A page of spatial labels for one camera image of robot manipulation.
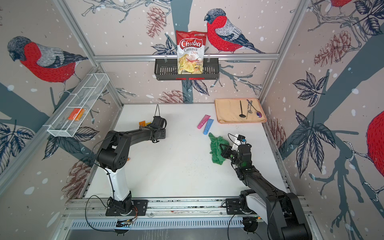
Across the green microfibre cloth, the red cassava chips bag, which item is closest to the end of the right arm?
the green microfibre cloth

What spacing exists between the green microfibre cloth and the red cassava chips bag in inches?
17.8

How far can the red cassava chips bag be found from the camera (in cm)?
86

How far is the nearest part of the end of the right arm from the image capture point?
0.67m

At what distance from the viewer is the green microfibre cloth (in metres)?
0.87

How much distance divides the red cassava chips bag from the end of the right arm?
0.51 metres
